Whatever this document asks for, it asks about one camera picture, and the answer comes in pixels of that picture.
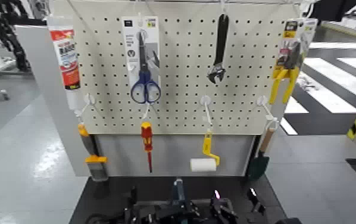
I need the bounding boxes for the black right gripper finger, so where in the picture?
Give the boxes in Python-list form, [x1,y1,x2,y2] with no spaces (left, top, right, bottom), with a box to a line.
[246,187,267,215]
[210,189,229,220]

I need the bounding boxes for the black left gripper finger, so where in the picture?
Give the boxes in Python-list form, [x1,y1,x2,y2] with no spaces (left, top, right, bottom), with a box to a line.
[93,179,111,200]
[129,186,139,209]

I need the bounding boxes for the yellow grey scraper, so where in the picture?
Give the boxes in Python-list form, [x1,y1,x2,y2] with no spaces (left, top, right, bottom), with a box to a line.
[77,123,110,183]

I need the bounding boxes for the red yellow screwdriver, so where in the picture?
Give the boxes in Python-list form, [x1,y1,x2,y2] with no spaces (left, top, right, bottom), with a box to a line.
[140,121,154,174]

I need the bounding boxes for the white perforated pegboard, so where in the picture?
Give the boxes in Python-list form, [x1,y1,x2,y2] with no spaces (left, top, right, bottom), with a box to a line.
[71,0,302,136]

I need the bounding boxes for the red white sealant tube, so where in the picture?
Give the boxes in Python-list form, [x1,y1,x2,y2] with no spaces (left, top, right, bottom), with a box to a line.
[47,15,85,112]

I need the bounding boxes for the black angular object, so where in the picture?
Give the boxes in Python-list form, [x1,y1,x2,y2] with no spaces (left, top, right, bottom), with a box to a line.
[309,0,356,23]

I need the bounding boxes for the wooden handled green trowel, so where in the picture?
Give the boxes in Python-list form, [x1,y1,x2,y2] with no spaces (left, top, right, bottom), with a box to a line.
[247,118,280,182]

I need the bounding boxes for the yellow handled paint roller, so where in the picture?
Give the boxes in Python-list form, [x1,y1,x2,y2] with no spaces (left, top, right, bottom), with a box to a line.
[189,129,221,173]

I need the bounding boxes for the packaged blue handled scissors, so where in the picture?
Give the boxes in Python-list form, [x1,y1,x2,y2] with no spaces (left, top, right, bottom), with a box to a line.
[121,15,163,105]

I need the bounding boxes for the packaged yellow handled pliers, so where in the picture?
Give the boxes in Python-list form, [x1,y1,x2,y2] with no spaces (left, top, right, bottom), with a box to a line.
[268,18,318,105]

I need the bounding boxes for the black handled adjustable wrench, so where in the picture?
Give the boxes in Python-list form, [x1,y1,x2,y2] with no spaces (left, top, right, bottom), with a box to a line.
[207,13,230,85]

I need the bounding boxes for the black cable chain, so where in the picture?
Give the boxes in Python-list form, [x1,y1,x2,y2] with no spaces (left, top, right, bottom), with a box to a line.
[0,0,31,72]

